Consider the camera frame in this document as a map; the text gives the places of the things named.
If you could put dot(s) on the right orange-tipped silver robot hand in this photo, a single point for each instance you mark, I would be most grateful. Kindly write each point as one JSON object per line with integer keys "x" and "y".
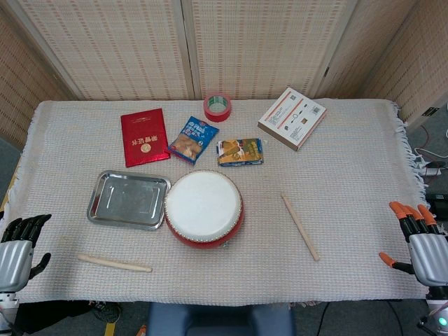
{"x": 430, "y": 257}

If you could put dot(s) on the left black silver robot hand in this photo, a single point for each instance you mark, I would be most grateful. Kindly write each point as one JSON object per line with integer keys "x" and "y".
{"x": 14, "y": 257}

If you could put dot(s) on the wooden drumstick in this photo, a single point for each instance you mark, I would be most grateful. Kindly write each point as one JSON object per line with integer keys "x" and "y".
{"x": 115, "y": 263}
{"x": 300, "y": 227}

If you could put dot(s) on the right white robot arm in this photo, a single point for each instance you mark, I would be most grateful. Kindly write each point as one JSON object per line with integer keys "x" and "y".
{"x": 439, "y": 311}

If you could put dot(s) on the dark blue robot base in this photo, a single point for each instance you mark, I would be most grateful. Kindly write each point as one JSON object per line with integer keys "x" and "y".
{"x": 217, "y": 320}

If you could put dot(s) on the stainless steel tray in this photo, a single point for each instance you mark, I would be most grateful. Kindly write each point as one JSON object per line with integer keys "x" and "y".
{"x": 127, "y": 199}

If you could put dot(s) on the red drum with white head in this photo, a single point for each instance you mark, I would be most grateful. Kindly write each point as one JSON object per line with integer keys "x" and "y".
{"x": 203, "y": 206}

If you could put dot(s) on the black box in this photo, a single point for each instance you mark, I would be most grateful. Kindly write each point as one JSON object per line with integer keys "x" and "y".
{"x": 437, "y": 202}

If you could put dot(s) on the white power strip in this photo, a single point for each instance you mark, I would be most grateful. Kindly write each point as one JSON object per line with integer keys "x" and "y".
{"x": 433, "y": 171}

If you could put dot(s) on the black sneaker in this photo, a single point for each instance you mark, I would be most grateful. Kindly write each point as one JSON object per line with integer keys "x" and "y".
{"x": 106, "y": 311}

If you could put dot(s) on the white woven tablecloth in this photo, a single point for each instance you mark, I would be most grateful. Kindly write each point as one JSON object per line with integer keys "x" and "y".
{"x": 350, "y": 182}

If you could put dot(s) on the red certificate booklet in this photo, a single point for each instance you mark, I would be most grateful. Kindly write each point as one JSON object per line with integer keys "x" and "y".
{"x": 144, "y": 138}

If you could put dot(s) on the white orange cardboard box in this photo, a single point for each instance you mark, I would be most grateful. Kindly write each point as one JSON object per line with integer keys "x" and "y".
{"x": 292, "y": 119}

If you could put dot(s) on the blue snack packet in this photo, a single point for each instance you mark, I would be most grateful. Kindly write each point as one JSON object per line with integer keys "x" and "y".
{"x": 192, "y": 140}

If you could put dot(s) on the yellow blue biscuit packet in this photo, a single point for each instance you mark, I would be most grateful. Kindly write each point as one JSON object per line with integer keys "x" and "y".
{"x": 241, "y": 151}

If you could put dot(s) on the bamboo folding screen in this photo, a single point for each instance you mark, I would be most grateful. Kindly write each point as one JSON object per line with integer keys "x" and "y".
{"x": 115, "y": 49}

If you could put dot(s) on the red tape roll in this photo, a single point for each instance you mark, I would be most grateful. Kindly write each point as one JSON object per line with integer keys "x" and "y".
{"x": 217, "y": 115}

